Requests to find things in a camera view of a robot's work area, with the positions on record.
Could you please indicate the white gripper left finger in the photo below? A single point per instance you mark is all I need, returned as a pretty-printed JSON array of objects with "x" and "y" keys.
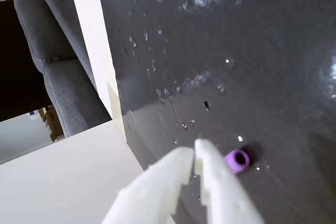
[{"x": 152, "y": 190}]

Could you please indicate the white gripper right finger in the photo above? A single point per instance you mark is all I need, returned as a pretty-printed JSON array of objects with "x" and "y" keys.
[{"x": 223, "y": 195}]

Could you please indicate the purple pen grip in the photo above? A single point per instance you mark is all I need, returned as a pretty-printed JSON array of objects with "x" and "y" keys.
[{"x": 232, "y": 159}]

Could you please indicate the black table mat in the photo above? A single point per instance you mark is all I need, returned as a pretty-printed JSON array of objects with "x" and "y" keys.
[{"x": 236, "y": 77}]

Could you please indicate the brown cardboard box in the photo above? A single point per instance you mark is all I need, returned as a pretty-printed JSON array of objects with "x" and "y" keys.
[{"x": 53, "y": 123}]

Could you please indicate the grey fabric sofa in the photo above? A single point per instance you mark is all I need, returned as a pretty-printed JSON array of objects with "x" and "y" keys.
[{"x": 65, "y": 90}]

